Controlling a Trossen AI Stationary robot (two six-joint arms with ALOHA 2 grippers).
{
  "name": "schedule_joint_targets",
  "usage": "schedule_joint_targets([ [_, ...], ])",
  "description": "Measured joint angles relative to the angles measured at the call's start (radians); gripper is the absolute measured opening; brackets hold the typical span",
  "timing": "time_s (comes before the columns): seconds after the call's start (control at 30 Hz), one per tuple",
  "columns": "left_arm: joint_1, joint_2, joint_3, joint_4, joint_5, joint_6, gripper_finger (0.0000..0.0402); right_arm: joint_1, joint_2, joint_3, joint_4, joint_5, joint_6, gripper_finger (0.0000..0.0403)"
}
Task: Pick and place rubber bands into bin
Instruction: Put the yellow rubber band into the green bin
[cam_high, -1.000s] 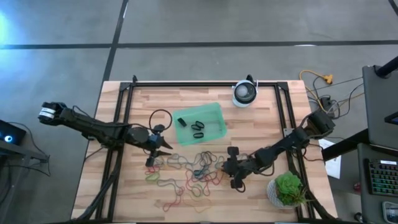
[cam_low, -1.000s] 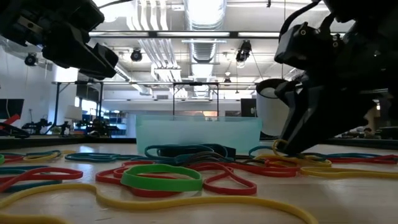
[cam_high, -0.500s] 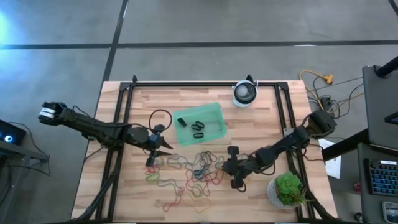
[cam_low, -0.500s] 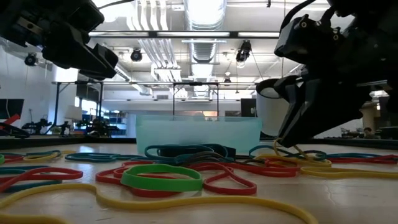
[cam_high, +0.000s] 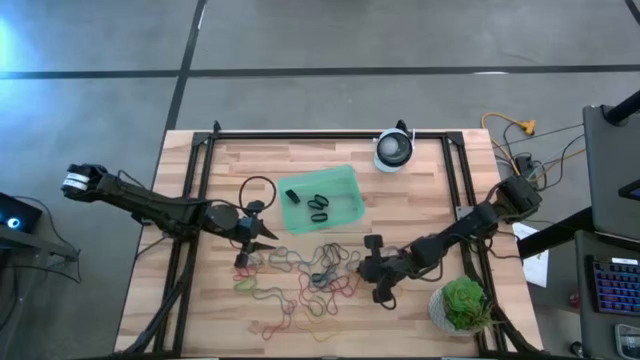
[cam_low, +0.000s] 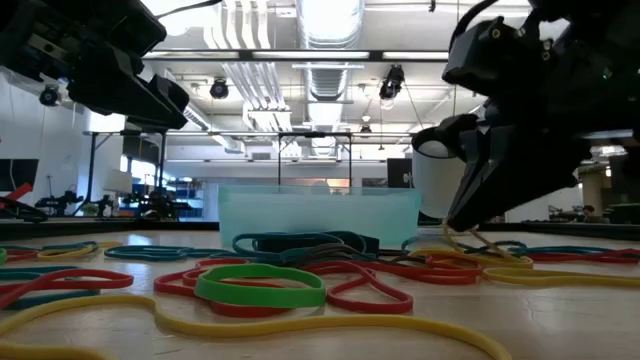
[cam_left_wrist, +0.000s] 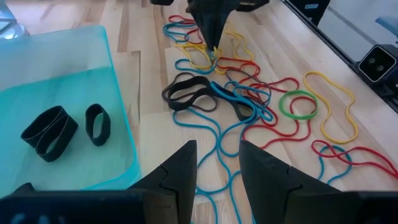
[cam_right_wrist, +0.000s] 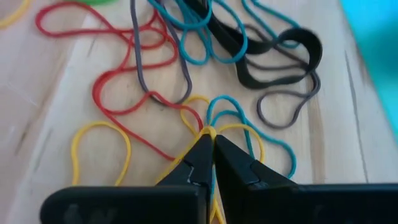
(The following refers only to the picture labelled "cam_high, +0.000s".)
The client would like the black desk leg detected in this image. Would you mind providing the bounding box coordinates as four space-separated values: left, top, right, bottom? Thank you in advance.
516 205 596 260

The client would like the backlit computer keyboard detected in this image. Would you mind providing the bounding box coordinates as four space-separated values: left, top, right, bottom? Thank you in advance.
591 253 640 317

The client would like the teal rubber band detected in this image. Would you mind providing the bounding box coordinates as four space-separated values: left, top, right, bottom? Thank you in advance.
251 286 297 315
319 259 354 291
298 264 331 294

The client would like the black pole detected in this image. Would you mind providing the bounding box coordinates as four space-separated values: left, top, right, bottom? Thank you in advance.
601 88 640 127

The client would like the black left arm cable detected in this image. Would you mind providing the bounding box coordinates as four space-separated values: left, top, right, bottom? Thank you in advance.
238 175 278 214

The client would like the grey side table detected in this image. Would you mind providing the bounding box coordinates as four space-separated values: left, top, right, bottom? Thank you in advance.
582 103 640 241

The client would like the yellow extension cord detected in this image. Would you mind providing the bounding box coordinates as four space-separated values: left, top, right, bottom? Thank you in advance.
480 112 538 175

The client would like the white paper sheet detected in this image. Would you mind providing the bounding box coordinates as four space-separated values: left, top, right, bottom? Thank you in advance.
510 221 550 290

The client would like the black box with blue light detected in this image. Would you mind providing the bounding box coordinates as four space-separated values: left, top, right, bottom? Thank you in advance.
0 192 44 235

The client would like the long yellow rubber band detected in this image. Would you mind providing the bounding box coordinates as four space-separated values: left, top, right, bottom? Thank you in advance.
293 312 344 344

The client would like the translucent green plastic bin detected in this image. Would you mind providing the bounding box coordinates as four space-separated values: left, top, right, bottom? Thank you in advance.
277 163 367 236

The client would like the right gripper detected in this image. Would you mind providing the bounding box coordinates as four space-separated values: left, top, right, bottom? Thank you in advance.
357 233 416 306

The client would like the grey phone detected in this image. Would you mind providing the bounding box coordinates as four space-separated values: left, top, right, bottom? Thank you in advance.
613 322 640 347

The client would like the succulent in white pot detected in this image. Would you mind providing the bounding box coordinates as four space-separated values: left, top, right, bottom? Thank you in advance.
427 274 505 337

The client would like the grey desk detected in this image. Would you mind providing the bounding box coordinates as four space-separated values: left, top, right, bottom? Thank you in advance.
574 229 640 360

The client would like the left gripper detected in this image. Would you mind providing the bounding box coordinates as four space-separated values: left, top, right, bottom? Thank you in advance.
233 199 280 269

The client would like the white dome security camera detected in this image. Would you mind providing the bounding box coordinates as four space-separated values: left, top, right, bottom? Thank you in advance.
372 127 417 175

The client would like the dark grey rubber band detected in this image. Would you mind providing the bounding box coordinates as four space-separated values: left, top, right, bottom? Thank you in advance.
327 242 362 271
307 241 346 274

